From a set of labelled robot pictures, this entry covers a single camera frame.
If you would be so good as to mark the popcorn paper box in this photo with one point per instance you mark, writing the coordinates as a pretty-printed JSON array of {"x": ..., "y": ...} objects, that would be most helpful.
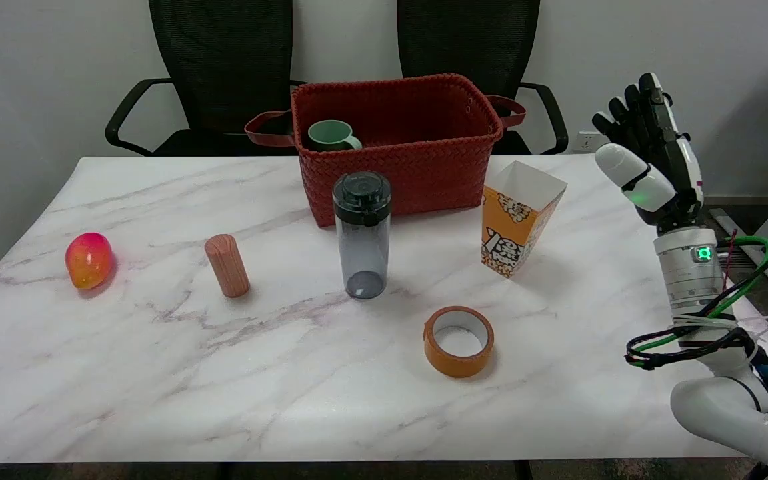
[{"x": 517, "y": 220}]

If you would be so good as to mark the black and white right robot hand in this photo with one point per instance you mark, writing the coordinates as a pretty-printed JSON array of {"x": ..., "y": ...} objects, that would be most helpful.
[{"x": 664, "y": 160}]

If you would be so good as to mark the red yellow mango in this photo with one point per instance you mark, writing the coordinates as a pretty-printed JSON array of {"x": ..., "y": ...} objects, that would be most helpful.
[{"x": 88, "y": 260}]

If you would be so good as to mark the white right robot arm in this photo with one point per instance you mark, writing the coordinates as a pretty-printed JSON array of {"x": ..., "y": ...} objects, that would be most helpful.
[{"x": 710, "y": 346}]

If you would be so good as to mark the black mesh office chair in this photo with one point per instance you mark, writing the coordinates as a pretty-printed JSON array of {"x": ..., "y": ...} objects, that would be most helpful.
[
  {"x": 217, "y": 73},
  {"x": 477, "y": 60}
]

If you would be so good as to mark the red woven basket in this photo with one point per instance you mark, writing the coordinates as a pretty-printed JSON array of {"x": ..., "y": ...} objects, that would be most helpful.
[{"x": 410, "y": 146}]

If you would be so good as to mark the wooden cylinder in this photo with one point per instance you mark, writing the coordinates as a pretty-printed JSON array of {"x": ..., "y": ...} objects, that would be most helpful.
[{"x": 226, "y": 265}]

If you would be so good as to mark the white wall socket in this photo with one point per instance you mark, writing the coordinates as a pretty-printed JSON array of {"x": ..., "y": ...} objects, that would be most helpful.
[{"x": 587, "y": 140}]

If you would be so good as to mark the black transparent water bottle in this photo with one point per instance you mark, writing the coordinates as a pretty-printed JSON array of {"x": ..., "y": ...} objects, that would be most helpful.
[{"x": 362, "y": 233}]

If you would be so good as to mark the green ceramic mug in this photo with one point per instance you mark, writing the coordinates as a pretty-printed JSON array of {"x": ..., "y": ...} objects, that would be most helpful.
[{"x": 332, "y": 136}]

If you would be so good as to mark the orange tape roll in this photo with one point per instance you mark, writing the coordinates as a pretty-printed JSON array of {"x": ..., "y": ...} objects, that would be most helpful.
[{"x": 458, "y": 341}]

